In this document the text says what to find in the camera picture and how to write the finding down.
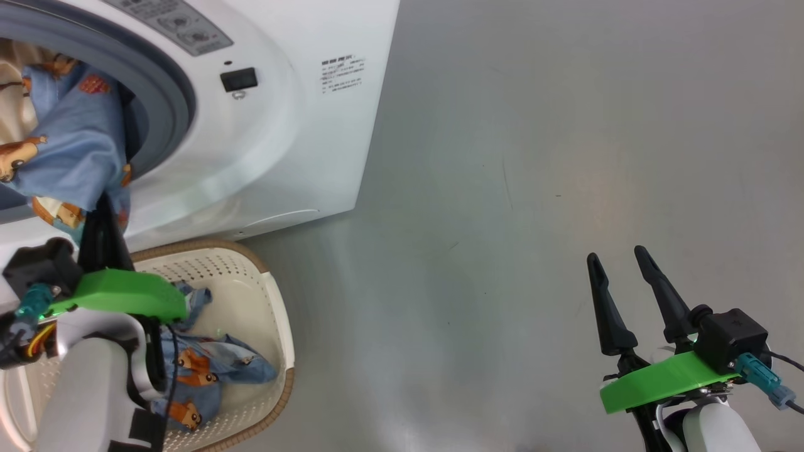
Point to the cream and blue cartoon garment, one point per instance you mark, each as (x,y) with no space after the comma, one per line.
(75,138)

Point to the round white filter cover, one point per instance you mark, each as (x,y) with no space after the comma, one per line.
(282,220)

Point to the black door latch socket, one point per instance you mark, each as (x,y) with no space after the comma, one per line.
(239,80)

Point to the grey warning sticker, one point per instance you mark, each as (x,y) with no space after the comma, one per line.
(182,28)

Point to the printed text label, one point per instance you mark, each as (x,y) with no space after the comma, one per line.
(342,74)

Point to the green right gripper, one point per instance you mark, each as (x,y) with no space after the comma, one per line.
(659,380)

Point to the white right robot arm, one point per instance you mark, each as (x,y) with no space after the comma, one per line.
(716,430)

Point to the cream perforated laundry basket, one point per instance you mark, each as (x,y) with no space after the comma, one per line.
(251,307)

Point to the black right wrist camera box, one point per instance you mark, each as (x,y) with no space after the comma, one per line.
(732,336)

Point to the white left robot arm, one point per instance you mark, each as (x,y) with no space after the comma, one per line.
(81,389)

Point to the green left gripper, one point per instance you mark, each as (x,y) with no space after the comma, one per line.
(125,295)

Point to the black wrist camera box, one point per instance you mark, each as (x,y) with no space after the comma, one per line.
(41,267)
(732,336)

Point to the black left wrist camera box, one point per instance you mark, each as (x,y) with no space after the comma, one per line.
(41,267)

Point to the white front-load washing machine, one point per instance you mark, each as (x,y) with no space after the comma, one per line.
(301,138)

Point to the blue cartoon print garment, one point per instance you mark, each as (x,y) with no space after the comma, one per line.
(207,370)

